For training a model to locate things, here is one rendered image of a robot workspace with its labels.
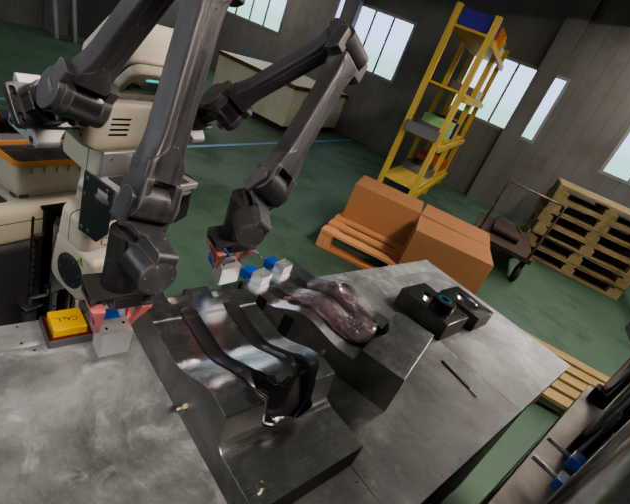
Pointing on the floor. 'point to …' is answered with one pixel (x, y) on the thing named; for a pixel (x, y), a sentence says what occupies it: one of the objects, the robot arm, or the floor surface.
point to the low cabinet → (273, 111)
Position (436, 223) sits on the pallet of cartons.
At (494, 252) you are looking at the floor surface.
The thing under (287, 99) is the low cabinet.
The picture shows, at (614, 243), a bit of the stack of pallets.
